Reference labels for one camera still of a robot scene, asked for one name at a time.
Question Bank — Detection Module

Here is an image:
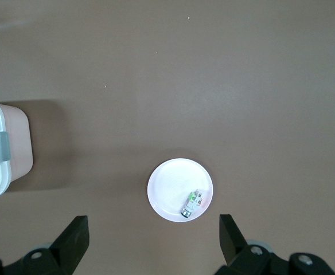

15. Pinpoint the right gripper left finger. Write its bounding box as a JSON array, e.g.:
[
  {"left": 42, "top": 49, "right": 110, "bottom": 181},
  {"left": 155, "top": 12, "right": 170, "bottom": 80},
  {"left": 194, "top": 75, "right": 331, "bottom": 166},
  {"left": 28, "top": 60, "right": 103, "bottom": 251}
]
[{"left": 21, "top": 215, "right": 91, "bottom": 275}]

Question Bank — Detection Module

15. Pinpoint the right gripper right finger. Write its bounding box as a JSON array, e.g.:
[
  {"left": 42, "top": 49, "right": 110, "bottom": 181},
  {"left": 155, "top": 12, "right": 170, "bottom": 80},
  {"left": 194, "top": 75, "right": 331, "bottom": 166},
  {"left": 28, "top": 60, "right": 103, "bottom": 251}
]
[{"left": 216, "top": 213, "right": 273, "bottom": 275}]

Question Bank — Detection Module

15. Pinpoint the pink round plate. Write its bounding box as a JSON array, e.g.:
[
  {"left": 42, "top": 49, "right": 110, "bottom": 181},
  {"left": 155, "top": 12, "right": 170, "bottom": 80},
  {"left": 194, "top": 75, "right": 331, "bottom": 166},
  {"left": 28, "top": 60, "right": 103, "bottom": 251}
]
[{"left": 147, "top": 157, "right": 214, "bottom": 222}]

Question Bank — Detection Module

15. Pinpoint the brown table cover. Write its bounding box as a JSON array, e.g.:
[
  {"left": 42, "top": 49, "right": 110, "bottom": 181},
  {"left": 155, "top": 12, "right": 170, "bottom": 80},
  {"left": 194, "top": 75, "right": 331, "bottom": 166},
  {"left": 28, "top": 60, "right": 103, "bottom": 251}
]
[{"left": 0, "top": 0, "right": 335, "bottom": 275}]

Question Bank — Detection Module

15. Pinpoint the white green switch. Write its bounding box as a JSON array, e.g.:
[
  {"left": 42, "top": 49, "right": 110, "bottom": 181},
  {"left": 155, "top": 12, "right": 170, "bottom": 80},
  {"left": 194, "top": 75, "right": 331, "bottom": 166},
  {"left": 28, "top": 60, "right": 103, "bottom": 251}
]
[{"left": 180, "top": 188, "right": 204, "bottom": 220}]

